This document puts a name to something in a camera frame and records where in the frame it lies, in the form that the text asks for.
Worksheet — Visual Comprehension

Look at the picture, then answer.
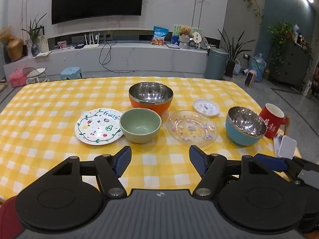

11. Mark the grey cabinet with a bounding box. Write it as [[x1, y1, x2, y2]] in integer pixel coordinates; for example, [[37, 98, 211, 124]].
[[270, 41, 313, 88]]

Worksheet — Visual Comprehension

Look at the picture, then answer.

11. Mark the brown teddy bear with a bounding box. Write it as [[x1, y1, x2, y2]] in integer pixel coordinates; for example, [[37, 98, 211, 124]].
[[179, 26, 192, 48]]

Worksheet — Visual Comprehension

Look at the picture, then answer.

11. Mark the orange steel bowl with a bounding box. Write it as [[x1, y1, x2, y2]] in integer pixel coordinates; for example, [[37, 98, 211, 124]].
[[128, 82, 174, 116]]

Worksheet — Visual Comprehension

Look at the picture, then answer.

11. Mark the blue water bottle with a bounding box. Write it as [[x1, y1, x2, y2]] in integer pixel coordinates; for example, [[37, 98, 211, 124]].
[[249, 53, 267, 82]]

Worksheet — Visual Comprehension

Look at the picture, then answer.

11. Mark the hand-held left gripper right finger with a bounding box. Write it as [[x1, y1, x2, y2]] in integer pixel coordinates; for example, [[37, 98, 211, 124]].
[[189, 144, 273, 198]]

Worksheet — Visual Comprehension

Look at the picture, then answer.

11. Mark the person's red clothing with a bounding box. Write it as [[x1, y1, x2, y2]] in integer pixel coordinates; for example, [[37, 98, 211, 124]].
[[0, 195, 25, 239]]

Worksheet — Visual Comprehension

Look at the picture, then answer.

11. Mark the green ceramic bowl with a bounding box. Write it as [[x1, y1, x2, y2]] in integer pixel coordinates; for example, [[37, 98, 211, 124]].
[[119, 108, 162, 144]]

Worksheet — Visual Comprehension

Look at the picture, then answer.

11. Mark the red mug with wooden handle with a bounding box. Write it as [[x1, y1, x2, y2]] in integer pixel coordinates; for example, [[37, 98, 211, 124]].
[[259, 103, 291, 139]]

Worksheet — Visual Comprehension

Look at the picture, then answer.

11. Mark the clear glass patterned plate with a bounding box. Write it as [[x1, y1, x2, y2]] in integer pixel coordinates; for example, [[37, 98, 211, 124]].
[[166, 110, 218, 148]]

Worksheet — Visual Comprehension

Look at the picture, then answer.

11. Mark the pink basket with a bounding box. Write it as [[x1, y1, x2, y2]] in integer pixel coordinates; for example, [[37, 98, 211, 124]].
[[9, 68, 27, 87]]

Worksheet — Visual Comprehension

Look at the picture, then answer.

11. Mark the small pink heater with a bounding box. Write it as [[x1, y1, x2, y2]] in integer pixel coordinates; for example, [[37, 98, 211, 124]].
[[244, 70, 258, 87]]

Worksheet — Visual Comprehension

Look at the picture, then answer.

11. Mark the ivy plant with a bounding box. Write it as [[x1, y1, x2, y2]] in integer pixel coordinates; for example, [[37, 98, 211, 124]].
[[268, 22, 295, 68]]

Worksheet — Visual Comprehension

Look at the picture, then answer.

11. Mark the black cable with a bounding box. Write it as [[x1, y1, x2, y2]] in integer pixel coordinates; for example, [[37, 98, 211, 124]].
[[99, 40, 135, 73]]

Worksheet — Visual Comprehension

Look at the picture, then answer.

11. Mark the blue snack bag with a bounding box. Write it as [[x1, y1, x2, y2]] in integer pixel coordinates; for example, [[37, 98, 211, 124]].
[[151, 26, 169, 46]]

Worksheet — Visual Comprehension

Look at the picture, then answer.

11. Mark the white router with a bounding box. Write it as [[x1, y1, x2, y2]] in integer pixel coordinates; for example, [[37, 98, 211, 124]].
[[83, 33, 100, 49]]

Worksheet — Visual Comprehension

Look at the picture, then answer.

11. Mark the white fruit print plate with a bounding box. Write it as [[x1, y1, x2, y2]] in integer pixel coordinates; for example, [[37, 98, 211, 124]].
[[75, 108, 124, 146]]

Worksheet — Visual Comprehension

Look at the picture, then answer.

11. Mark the grey trash bin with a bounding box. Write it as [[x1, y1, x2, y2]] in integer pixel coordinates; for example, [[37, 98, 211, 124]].
[[205, 47, 229, 80]]

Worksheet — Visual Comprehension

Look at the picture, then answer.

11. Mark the black wall television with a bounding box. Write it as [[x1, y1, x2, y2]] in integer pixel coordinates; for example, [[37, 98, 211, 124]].
[[51, 0, 145, 25]]

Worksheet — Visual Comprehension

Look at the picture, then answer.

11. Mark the small white patterned plate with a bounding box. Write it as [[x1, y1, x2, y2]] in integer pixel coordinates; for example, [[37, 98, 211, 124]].
[[193, 99, 220, 117]]

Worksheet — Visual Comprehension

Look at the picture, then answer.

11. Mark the white marble television console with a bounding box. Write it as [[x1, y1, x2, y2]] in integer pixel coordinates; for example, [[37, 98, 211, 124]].
[[4, 27, 208, 79]]

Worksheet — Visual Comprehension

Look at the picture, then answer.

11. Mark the blue plastic stool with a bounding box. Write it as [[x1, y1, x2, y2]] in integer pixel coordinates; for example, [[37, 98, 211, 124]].
[[60, 67, 83, 80]]

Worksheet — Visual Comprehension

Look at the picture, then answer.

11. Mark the brown vase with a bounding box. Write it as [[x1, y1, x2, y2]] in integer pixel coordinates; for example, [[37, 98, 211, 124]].
[[7, 38, 24, 61]]

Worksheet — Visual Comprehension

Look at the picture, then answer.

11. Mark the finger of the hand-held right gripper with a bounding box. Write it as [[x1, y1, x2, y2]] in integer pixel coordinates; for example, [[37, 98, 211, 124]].
[[254, 154, 303, 180]]

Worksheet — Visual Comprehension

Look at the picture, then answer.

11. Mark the plant in blue vase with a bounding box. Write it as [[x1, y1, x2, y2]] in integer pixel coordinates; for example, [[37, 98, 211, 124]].
[[21, 12, 48, 57]]

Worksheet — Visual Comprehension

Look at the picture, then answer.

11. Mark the yellow checked tablecloth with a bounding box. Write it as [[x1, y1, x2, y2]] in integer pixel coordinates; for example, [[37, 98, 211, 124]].
[[0, 76, 303, 205]]

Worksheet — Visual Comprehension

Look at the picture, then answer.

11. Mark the blue steel bowl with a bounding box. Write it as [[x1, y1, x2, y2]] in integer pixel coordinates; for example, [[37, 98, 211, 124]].
[[225, 106, 267, 146]]

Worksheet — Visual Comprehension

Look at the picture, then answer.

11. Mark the long leaf potted plant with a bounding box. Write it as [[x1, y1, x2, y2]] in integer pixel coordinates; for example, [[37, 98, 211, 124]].
[[217, 28, 252, 77]]

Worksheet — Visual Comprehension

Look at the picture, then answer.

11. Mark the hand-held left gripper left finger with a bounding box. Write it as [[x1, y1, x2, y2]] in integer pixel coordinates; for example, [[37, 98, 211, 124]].
[[48, 145, 132, 199]]

